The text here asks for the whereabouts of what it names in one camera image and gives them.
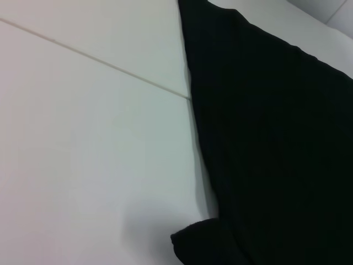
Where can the black shirt with FREE print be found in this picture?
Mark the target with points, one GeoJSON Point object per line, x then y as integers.
{"type": "Point", "coordinates": [275, 151]}

